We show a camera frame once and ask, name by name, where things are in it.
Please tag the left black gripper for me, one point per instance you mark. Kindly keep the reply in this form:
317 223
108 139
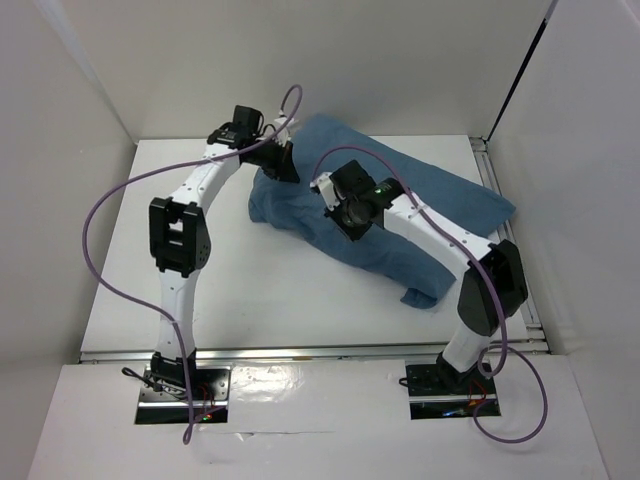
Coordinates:
283 168

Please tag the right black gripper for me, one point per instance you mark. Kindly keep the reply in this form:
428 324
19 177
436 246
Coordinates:
352 233

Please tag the blue pillowcase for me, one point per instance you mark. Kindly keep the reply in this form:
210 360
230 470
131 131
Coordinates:
325 144

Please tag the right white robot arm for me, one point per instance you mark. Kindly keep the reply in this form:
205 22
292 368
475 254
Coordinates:
491 275

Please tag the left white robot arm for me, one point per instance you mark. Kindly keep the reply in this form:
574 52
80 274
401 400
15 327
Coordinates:
179 238

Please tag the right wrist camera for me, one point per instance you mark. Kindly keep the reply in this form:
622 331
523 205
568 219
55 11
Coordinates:
324 186

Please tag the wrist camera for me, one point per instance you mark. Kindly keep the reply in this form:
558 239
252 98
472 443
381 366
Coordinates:
324 186
285 126

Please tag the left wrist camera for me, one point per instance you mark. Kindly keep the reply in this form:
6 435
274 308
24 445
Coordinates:
285 126

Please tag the front aluminium rail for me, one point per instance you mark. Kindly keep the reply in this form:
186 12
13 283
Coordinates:
538 346

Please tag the black corner post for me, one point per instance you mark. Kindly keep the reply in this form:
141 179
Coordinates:
523 67

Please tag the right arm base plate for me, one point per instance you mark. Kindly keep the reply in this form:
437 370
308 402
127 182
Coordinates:
430 398

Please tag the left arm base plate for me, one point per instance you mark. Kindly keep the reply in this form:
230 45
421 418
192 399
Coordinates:
161 403

